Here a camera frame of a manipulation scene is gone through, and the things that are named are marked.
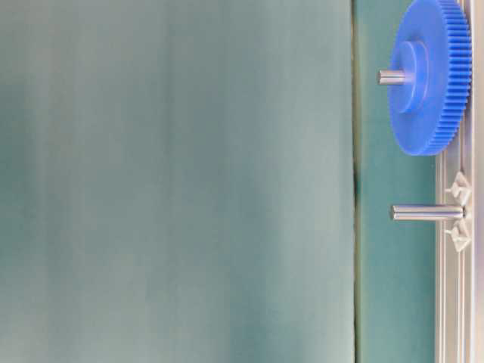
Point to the steel shaft under large gear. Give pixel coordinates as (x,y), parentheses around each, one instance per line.
(394,77)

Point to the large blue plastic gear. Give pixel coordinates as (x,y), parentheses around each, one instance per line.
(433,48)

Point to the silver aluminium extrusion rail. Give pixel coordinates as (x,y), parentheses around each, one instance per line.
(459,276)

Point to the white plastic shaft bracket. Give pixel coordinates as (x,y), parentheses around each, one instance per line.
(460,233)

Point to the bare steel shaft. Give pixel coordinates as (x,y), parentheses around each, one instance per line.
(421,212)

